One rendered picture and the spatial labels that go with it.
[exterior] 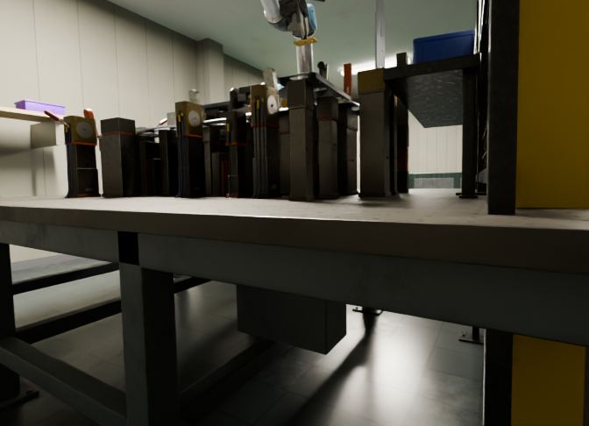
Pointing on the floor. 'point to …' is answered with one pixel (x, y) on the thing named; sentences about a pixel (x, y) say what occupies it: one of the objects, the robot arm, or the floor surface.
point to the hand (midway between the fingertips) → (304, 36)
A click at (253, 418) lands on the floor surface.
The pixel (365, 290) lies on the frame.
